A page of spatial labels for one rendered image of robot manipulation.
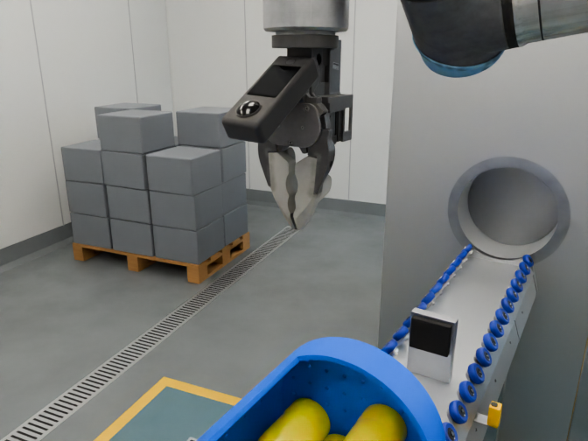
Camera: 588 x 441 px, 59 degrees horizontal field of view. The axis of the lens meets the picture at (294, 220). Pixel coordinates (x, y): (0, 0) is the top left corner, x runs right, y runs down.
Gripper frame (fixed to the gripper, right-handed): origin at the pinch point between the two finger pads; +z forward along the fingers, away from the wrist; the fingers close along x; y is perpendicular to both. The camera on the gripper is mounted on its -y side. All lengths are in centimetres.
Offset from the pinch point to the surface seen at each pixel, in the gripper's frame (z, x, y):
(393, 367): 23.7, -8.5, 13.1
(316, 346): 23.4, 3.2, 11.9
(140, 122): 26, 251, 208
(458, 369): 52, -8, 62
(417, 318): 37, 1, 54
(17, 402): 144, 198, 66
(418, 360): 49, 0, 56
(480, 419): 55, -16, 51
